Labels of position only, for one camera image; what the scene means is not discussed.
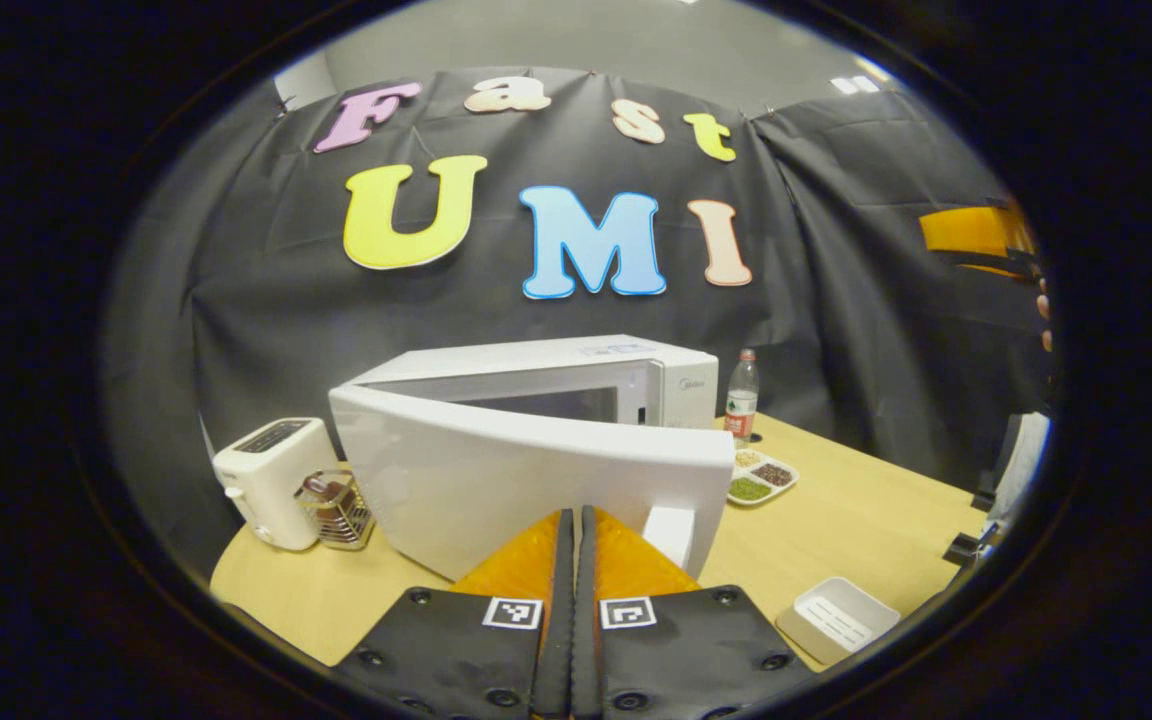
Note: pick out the small ceiling light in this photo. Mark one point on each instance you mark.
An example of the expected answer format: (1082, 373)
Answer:
(854, 85)

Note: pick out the clear red label water bottle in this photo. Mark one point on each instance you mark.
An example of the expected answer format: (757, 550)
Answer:
(741, 400)

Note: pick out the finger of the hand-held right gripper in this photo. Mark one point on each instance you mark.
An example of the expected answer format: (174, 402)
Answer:
(971, 230)
(1006, 269)

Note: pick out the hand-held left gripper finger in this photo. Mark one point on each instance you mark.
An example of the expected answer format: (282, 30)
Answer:
(586, 620)
(561, 620)

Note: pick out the person's white garment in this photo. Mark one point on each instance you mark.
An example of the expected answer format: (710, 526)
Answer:
(1021, 465)

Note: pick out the small white rectangular tray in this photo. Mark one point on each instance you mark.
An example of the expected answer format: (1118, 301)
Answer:
(836, 620)

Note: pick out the white divided dish of beans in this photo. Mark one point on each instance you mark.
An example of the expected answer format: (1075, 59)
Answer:
(748, 490)

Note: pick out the white toaster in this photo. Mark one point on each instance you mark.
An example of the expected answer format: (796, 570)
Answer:
(266, 480)

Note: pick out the white microwave oven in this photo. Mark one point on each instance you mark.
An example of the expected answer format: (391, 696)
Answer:
(496, 470)

